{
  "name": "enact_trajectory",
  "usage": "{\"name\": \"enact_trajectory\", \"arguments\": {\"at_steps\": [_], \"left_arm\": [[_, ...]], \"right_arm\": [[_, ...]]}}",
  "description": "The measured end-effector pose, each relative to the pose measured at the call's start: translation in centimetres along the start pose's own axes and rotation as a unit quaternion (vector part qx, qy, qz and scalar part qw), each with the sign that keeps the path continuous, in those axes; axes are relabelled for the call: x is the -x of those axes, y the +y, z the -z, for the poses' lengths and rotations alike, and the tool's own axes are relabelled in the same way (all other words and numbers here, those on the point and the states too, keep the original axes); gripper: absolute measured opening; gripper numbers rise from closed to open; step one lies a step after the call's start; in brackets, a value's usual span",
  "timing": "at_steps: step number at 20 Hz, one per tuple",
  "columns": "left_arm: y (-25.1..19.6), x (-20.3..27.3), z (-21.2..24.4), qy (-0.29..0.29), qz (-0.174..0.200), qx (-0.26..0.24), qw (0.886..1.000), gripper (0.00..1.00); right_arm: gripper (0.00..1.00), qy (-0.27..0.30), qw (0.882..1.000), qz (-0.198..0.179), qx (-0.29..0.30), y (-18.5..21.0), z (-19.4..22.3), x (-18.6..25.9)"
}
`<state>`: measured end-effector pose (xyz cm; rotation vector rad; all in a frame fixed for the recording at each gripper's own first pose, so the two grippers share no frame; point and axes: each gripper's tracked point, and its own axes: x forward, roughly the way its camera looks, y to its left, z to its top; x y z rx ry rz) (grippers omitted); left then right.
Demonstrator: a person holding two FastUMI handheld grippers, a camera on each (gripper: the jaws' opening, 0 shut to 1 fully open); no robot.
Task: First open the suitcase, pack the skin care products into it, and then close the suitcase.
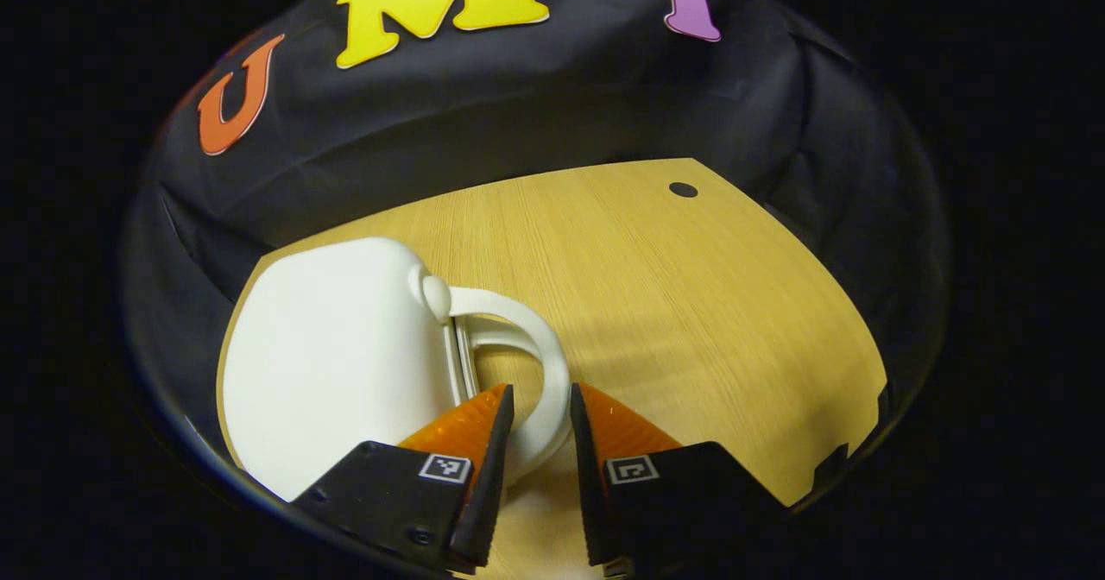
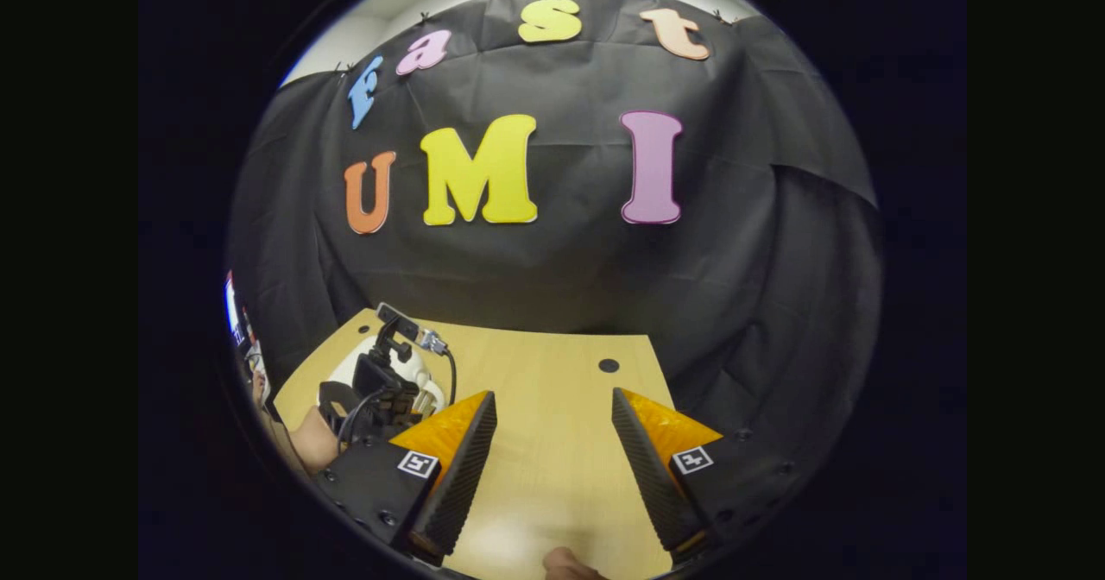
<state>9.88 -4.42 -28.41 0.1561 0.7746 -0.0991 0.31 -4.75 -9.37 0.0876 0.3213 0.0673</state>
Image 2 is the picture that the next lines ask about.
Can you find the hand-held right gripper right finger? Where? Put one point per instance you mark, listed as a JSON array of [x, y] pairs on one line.
[[649, 476]]

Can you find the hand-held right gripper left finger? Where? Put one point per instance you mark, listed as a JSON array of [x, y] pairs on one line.
[[457, 476]]

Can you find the white suitcase with grey lining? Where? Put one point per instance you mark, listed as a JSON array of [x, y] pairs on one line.
[[420, 373]]

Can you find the bright monitor screen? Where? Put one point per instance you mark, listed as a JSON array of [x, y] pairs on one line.
[[235, 308]]

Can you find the black backdrop cloth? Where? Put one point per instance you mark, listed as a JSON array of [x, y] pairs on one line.
[[570, 269]]

